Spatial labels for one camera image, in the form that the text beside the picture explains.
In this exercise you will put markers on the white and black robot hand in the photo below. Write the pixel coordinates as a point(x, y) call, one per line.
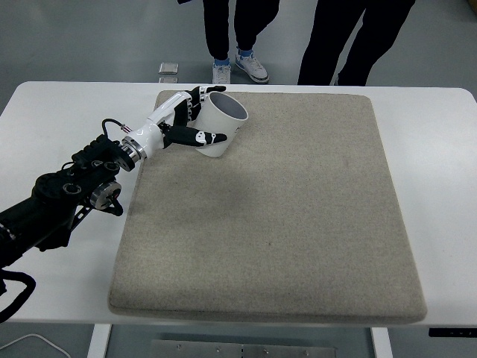
point(153, 134)

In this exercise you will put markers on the grey fabric mat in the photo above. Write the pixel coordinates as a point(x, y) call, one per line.
point(261, 231)

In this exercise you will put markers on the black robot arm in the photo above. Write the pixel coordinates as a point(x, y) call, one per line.
point(48, 205)

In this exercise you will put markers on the silver floor plate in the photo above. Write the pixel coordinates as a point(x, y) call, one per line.
point(168, 80)
point(168, 68)

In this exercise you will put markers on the white table leg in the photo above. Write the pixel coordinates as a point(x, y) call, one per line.
point(381, 343)
point(98, 341)

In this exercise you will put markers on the black table control panel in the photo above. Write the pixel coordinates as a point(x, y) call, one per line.
point(452, 332)

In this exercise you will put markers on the white ribbed cup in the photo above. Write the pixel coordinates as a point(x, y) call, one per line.
point(216, 121)

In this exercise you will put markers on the person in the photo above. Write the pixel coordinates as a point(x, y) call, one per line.
point(331, 41)
point(220, 30)

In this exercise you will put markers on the grey metal plate with screws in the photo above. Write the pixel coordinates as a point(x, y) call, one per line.
point(242, 350)

